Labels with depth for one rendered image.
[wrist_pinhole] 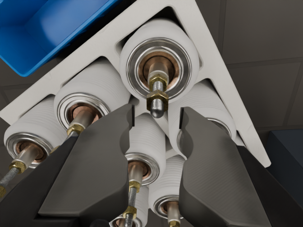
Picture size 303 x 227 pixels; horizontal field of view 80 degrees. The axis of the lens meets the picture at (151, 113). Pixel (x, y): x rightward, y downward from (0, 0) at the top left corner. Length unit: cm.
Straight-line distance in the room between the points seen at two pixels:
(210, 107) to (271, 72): 32
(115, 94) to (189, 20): 14
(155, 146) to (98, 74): 14
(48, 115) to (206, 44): 27
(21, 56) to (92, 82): 25
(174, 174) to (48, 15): 44
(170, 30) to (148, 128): 17
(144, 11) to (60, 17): 27
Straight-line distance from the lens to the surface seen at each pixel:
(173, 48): 21
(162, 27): 21
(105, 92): 24
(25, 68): 47
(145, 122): 33
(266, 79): 56
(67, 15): 50
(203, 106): 26
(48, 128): 32
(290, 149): 60
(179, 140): 26
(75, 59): 31
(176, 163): 39
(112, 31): 29
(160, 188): 36
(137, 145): 28
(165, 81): 17
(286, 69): 57
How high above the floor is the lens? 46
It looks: 59 degrees down
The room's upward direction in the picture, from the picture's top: 175 degrees counter-clockwise
